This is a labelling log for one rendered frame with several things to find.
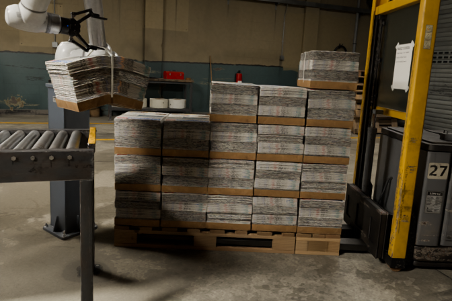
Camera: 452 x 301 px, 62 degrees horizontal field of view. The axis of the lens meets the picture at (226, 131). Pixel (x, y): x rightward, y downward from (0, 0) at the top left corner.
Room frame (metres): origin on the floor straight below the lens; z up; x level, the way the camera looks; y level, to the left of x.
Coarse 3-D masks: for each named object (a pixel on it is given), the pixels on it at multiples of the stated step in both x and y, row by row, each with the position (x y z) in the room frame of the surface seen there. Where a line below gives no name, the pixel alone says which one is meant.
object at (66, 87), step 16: (48, 64) 1.81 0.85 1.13; (64, 64) 1.65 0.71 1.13; (80, 64) 1.68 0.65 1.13; (96, 64) 1.74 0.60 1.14; (64, 80) 1.73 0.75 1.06; (80, 80) 1.68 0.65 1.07; (96, 80) 1.73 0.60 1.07; (64, 96) 1.79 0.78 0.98; (80, 96) 1.68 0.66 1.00; (96, 96) 1.73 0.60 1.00
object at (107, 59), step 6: (108, 60) 1.77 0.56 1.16; (114, 60) 1.79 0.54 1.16; (108, 66) 1.77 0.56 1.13; (114, 66) 1.79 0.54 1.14; (108, 72) 1.77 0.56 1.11; (114, 72) 1.79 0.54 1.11; (108, 78) 1.77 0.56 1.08; (114, 78) 1.79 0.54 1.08; (108, 84) 1.77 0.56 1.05; (114, 84) 1.79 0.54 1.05; (108, 90) 1.77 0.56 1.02; (114, 90) 1.79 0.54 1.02
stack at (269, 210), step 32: (128, 128) 2.26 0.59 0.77; (160, 128) 2.26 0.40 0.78; (192, 128) 2.27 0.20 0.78; (224, 128) 2.28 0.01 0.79; (256, 128) 2.28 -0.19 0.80; (288, 128) 2.29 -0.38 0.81; (128, 160) 2.26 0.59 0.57; (160, 160) 2.27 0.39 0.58; (192, 160) 2.27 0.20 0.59; (224, 160) 2.27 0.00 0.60; (256, 160) 2.32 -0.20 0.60; (128, 192) 2.27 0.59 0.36; (160, 192) 2.29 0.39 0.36; (160, 224) 2.40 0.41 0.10; (288, 224) 2.29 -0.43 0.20
